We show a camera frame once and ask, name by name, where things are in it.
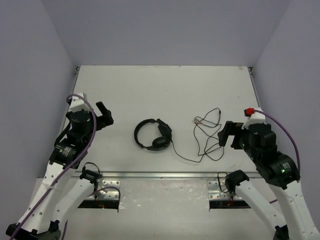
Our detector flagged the metal base plate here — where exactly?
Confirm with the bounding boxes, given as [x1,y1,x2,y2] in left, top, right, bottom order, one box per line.
[87,178,121,201]
[207,178,243,201]

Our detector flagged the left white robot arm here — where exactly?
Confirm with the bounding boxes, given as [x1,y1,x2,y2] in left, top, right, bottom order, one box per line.
[6,98,114,240]

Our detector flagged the black headphones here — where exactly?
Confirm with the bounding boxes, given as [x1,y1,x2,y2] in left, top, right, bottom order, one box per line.
[133,118,173,152]

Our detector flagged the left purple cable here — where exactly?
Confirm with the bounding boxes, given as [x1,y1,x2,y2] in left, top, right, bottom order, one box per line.
[8,93,98,240]

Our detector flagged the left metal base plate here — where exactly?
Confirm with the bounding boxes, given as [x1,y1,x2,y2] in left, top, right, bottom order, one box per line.
[87,178,121,201]

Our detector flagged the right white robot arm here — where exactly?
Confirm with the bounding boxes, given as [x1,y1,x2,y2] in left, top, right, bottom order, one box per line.
[218,121,320,240]

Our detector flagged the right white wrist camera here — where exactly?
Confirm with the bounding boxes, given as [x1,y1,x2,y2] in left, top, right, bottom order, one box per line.
[241,107,266,130]

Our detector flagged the aluminium table edge rail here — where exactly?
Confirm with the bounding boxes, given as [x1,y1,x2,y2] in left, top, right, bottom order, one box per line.
[71,170,266,179]

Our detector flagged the black headphone cable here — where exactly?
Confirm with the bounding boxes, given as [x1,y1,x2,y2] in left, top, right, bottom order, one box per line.
[170,107,225,164]

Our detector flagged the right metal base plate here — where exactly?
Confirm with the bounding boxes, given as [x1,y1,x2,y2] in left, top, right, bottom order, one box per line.
[207,178,243,201]

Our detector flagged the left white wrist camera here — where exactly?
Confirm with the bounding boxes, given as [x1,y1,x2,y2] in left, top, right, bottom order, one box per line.
[68,96,90,112]

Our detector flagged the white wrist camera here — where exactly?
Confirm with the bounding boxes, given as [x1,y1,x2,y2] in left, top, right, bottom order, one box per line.
[241,107,266,130]
[68,96,90,112]

